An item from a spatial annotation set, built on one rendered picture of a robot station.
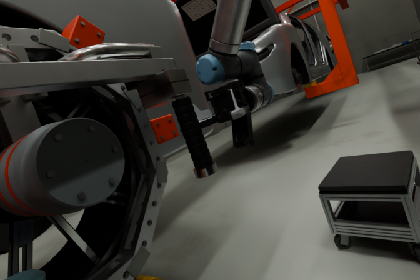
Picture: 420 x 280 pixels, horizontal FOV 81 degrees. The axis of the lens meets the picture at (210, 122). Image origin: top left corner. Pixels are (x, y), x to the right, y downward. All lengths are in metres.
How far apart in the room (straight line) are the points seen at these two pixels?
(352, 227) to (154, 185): 0.99
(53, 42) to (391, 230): 1.33
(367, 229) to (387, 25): 14.06
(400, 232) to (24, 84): 1.30
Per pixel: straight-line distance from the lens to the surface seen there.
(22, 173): 0.41
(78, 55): 0.43
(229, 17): 0.59
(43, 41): 0.60
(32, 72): 0.35
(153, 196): 0.64
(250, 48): 0.73
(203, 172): 0.45
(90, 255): 0.68
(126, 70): 0.42
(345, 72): 3.84
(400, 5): 15.23
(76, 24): 0.66
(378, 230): 1.35
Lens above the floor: 0.86
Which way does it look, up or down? 3 degrees down
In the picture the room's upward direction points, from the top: 19 degrees counter-clockwise
